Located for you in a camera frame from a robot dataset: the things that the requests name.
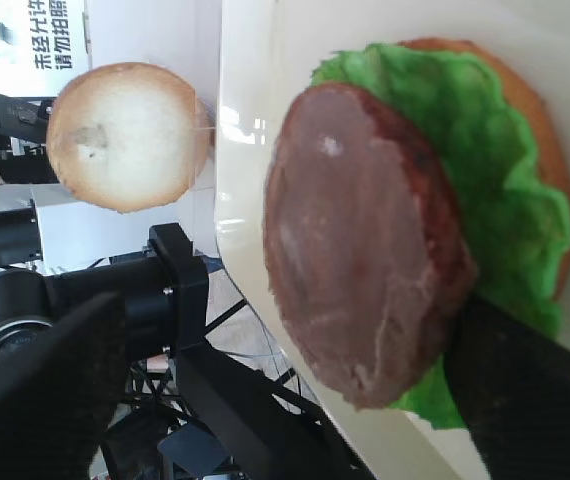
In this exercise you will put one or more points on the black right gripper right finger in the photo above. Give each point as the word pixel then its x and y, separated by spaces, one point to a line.
pixel 511 385

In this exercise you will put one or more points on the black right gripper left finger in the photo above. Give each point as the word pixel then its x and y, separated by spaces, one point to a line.
pixel 58 394

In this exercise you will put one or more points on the brown meat patty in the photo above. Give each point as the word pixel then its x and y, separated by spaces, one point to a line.
pixel 363 244

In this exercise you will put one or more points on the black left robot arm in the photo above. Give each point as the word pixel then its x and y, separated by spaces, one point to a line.
pixel 201 411

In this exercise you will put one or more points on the green lettuce on tray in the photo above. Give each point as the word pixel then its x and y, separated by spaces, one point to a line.
pixel 516 227

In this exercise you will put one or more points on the bottom bread on tray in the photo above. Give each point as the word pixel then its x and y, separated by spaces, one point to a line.
pixel 551 165

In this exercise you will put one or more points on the bread slice on left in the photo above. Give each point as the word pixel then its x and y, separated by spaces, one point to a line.
pixel 128 136

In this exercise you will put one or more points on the white sign with text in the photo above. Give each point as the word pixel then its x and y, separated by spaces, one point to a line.
pixel 44 36

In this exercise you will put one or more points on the cream rectangular tray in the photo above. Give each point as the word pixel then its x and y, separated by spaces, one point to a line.
pixel 269 50

